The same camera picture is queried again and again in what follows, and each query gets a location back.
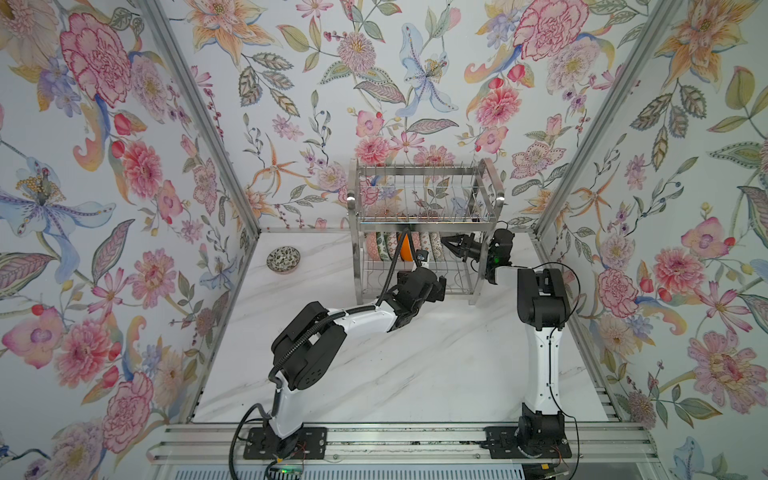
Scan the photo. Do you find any black white floral bowl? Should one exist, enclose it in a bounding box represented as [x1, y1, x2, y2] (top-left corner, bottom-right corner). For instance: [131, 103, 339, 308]
[412, 232, 422, 251]

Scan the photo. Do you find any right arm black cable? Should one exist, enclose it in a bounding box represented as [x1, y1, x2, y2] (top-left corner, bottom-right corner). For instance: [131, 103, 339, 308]
[473, 226, 583, 480]

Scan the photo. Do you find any green geometric patterned bowl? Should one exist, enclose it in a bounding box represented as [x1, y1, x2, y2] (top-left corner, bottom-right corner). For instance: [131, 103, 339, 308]
[420, 232, 434, 261]

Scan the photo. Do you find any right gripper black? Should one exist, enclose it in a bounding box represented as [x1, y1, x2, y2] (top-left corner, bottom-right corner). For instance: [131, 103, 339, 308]
[443, 236, 496, 266]

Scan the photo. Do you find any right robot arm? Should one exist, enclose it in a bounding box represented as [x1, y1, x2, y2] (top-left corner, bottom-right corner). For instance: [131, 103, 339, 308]
[441, 229, 573, 460]

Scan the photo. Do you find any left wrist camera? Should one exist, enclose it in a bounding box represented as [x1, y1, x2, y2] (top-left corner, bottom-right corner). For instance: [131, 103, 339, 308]
[413, 249, 429, 268]

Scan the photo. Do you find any stainless steel dish rack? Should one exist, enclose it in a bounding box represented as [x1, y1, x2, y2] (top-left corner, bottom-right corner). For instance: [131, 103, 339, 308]
[347, 158, 505, 304]

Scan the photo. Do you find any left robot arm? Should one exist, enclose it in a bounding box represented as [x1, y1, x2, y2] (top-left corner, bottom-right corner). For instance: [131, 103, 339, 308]
[268, 267, 447, 440]

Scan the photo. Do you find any brown white patterned bowl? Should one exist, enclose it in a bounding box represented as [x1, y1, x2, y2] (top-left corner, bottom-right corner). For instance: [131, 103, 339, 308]
[430, 232, 445, 262]

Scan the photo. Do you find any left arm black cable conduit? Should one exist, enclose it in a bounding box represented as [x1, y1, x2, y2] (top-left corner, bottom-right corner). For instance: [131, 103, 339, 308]
[227, 227, 415, 480]

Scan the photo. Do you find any green leaf patterned bowl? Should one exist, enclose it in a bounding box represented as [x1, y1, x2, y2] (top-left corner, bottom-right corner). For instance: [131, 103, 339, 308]
[375, 232, 391, 262]

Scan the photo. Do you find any pink bowl dark floral inside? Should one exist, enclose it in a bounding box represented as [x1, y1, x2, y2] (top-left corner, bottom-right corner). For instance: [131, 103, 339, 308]
[365, 232, 381, 262]

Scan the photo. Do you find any dark floral patterned bowl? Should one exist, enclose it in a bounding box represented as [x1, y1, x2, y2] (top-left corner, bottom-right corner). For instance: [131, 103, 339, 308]
[265, 246, 301, 274]

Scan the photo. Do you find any blue patterned bowl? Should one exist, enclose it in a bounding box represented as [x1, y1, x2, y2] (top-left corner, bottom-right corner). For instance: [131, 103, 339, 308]
[386, 232, 400, 261]

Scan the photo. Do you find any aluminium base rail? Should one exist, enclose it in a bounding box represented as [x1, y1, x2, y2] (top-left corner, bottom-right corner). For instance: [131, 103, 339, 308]
[147, 421, 660, 467]

